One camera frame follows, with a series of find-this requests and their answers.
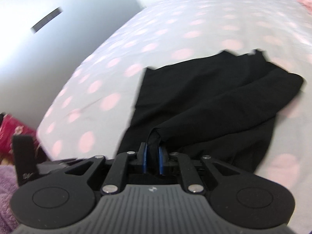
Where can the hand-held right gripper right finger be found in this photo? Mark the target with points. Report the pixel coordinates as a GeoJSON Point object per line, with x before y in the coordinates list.
{"type": "Point", "coordinates": [160, 159]}

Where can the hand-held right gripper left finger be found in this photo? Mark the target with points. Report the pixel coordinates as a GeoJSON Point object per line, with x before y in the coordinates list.
{"type": "Point", "coordinates": [145, 158]}

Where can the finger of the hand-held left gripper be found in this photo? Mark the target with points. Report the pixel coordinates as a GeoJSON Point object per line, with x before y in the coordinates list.
{"type": "Point", "coordinates": [56, 165]}

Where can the black garment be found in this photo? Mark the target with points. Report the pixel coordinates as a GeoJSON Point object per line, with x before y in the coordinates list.
{"type": "Point", "coordinates": [207, 102]}

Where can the red floral cloth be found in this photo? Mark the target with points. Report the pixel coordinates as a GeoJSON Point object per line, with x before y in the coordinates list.
{"type": "Point", "coordinates": [14, 134]}

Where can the purple fuzzy cloth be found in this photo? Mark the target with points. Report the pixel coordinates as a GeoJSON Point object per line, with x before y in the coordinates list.
{"type": "Point", "coordinates": [7, 195]}

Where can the grey pink-dotted bed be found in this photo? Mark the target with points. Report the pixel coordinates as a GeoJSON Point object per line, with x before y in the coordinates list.
{"type": "Point", "coordinates": [195, 22]}

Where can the dark wall switch panel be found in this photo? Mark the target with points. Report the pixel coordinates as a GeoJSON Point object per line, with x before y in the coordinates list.
{"type": "Point", "coordinates": [46, 20]}

